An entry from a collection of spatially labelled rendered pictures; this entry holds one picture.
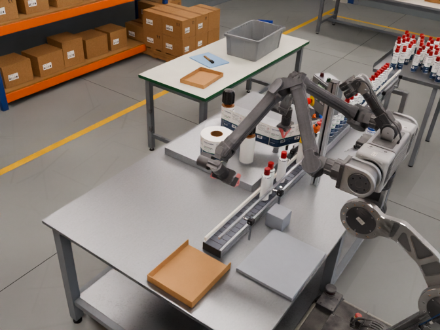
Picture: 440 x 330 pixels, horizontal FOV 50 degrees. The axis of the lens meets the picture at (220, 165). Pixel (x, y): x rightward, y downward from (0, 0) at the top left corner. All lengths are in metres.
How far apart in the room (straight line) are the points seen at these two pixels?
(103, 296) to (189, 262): 0.86
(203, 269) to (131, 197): 0.68
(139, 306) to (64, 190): 1.64
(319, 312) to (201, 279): 0.97
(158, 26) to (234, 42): 2.14
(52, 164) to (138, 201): 2.05
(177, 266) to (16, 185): 2.42
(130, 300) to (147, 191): 0.68
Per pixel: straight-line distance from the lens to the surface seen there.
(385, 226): 2.18
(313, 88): 2.27
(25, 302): 3.39
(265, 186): 2.55
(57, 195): 4.20
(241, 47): 4.67
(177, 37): 6.45
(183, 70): 4.39
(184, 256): 2.33
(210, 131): 2.93
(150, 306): 2.93
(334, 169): 1.88
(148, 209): 2.61
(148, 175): 2.87
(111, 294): 3.01
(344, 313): 3.00
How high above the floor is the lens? 2.48
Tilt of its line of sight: 34 degrees down
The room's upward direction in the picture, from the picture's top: 3 degrees clockwise
